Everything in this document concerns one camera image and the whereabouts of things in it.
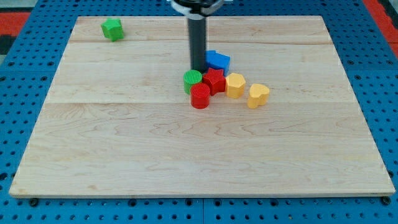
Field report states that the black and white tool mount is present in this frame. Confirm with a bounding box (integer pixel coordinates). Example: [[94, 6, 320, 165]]
[[170, 0, 224, 16]]

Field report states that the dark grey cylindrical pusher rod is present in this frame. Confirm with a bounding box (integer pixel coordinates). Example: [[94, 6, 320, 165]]
[[187, 14, 206, 73]]

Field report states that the yellow hexagon block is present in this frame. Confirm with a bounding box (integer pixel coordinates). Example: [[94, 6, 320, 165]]
[[225, 73, 246, 99]]

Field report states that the yellow heart block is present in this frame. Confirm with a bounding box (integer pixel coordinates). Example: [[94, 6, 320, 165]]
[[247, 83, 270, 109]]

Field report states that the blue arrow-shaped block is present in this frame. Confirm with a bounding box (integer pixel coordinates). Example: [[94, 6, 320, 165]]
[[206, 50, 231, 77]]

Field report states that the green cylinder block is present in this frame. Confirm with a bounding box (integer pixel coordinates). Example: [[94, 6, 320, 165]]
[[183, 70, 203, 95]]

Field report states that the red star block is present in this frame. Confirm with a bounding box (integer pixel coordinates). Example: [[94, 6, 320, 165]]
[[202, 68, 226, 96]]

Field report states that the red cylinder block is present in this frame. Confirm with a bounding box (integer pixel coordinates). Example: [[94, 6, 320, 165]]
[[190, 83, 210, 109]]

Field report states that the green star block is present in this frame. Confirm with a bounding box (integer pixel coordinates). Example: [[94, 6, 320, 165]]
[[101, 18, 124, 42]]

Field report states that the light wooden board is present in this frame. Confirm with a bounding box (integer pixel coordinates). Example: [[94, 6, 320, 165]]
[[9, 16, 396, 198]]

